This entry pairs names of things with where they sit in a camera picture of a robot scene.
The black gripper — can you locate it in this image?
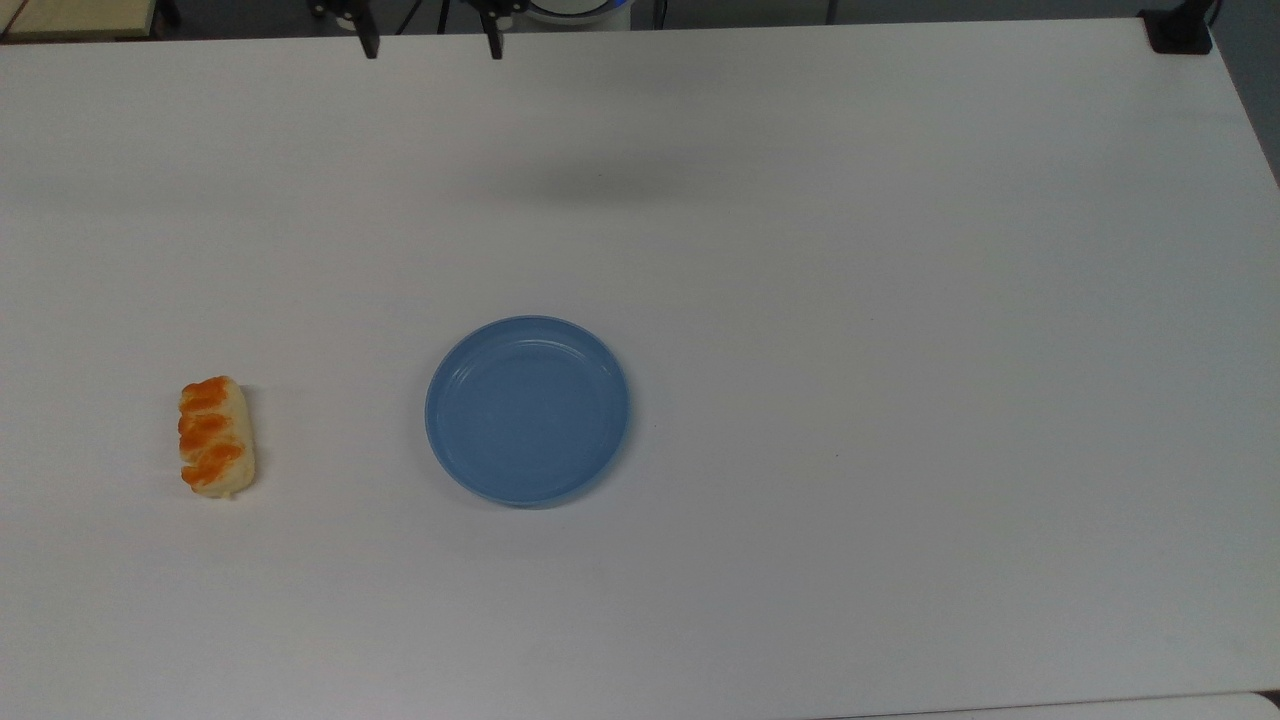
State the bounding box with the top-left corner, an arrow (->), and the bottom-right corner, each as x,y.
306,0 -> 527,60

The toy bread with orange glaze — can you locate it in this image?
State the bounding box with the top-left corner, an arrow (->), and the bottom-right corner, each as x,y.
177,375 -> 258,500

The blue round plate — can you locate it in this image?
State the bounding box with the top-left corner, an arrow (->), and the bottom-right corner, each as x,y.
424,315 -> 632,509

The light wooden table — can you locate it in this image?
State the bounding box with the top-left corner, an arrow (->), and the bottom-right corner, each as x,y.
0,0 -> 161,42

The black table clamp mount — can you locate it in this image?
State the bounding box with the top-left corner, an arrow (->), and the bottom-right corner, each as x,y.
1138,0 -> 1223,55

